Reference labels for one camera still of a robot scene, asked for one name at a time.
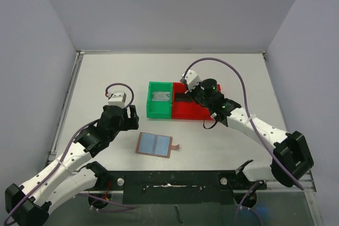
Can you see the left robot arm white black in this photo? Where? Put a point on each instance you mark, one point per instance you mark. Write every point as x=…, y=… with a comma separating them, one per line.
x=31, y=202

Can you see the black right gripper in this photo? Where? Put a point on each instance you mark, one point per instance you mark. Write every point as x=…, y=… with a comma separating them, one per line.
x=194, y=93

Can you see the aluminium left rail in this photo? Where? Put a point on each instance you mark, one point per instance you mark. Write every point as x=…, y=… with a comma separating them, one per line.
x=72, y=82

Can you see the aluminium front rail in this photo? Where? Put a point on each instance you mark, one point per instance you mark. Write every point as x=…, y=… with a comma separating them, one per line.
x=222, y=180

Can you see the red plastic middle bin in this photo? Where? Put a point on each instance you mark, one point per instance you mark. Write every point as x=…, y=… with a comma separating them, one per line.
x=186, y=111

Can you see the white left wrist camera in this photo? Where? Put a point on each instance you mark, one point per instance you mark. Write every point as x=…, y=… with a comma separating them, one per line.
x=117, y=98

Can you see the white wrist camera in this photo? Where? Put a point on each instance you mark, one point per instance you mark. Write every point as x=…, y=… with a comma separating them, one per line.
x=117, y=98
x=191, y=80

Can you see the silver grey card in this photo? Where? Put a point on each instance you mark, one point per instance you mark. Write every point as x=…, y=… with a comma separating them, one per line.
x=159, y=96

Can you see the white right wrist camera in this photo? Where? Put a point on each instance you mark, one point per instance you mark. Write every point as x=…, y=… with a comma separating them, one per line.
x=191, y=80

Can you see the red plastic bin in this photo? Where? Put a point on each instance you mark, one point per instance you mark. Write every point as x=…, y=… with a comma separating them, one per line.
x=219, y=87
x=186, y=111

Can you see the green plastic bin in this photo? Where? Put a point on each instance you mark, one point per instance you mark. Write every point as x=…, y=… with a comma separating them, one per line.
x=159, y=110

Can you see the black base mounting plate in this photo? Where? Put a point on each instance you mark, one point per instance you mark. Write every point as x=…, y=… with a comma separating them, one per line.
x=170, y=195

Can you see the black card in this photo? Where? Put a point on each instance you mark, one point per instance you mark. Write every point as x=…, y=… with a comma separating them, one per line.
x=182, y=97

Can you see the red plastic right bin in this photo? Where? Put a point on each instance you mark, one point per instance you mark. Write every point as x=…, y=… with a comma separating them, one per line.
x=219, y=87

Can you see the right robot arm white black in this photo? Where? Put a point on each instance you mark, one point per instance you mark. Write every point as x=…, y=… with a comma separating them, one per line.
x=291, y=157

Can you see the brown leather card holder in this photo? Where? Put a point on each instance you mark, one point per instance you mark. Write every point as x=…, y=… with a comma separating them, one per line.
x=156, y=145

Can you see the aluminium rail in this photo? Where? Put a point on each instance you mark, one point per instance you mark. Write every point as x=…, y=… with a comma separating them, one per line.
x=222, y=180
x=72, y=82

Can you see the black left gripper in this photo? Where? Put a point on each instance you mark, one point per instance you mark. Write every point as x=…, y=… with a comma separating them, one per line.
x=126, y=126

